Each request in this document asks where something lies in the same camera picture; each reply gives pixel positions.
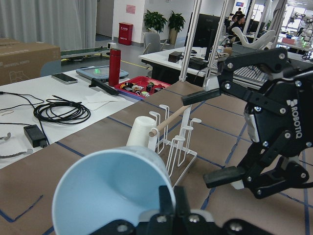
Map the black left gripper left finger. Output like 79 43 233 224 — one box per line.
158 186 174 216

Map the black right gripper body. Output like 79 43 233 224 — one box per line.
218 47 313 198

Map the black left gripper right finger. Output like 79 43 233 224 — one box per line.
174 186 191 217

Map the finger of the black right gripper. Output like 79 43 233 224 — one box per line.
181 89 221 106
203 166 246 188

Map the light blue plastic cup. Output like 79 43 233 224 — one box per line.
52 146 176 235

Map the pale green plastic cup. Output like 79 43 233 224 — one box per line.
126 116 157 147

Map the red parts tray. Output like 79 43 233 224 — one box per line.
114 76 170 100

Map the red thermos bottle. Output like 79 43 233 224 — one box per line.
109 48 121 87

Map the blue teach pendant tablet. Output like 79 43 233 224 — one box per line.
75 65 129 81

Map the black smartphone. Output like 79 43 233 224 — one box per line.
51 73 78 85

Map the black power adapter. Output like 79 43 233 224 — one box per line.
23 124 47 148

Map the cardboard box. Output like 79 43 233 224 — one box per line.
0 38 61 85

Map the white wire cup rack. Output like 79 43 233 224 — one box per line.
148 104 202 186

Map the aluminium frame post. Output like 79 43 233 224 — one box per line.
179 0 202 82

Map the coiled black cable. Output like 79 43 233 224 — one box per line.
33 94 91 125

